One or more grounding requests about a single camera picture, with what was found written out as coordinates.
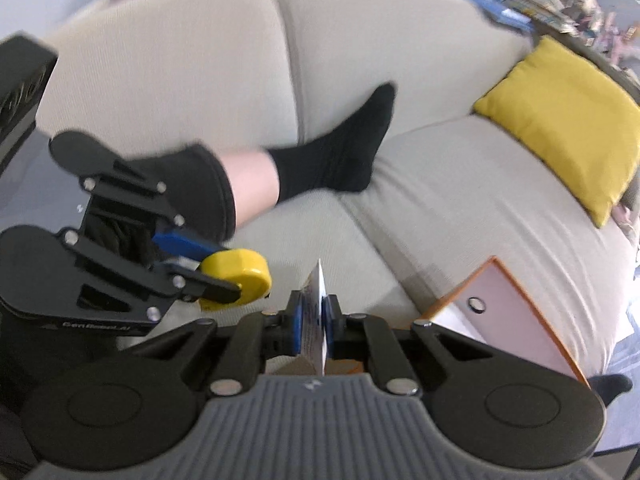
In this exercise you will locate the yellow cushion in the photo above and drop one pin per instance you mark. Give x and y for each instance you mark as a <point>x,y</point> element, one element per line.
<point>574,118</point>

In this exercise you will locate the stack of books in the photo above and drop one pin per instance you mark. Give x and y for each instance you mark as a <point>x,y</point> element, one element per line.
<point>566,16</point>

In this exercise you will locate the orange white cardboard box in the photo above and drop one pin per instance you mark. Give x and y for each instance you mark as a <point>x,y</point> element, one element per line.
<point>491,306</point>

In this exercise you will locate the blue white plastic packet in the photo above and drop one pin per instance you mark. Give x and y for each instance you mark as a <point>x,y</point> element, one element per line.
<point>313,346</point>

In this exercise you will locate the person's right leg black sock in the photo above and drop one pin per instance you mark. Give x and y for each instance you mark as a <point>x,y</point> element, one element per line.
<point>610,387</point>

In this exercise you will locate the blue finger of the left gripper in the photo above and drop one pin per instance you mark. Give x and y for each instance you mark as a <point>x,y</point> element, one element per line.
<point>150,208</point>
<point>111,287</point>

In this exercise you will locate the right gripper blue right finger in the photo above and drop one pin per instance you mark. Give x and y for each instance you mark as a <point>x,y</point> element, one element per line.
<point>369,340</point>

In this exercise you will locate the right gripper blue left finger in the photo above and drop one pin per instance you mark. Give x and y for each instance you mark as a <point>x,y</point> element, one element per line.
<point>246,347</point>

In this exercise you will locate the person's leg black sock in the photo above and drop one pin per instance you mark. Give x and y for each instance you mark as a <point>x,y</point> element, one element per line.
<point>610,387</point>
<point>340,160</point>

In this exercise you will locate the yellow tape measure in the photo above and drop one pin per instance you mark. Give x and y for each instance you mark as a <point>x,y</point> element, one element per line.
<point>243,267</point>

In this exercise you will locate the beige fabric sofa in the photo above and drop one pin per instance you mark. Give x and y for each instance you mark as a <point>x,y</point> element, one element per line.
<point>449,188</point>

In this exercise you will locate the person's left leg black sock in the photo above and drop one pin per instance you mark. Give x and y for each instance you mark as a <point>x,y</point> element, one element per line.
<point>340,160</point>

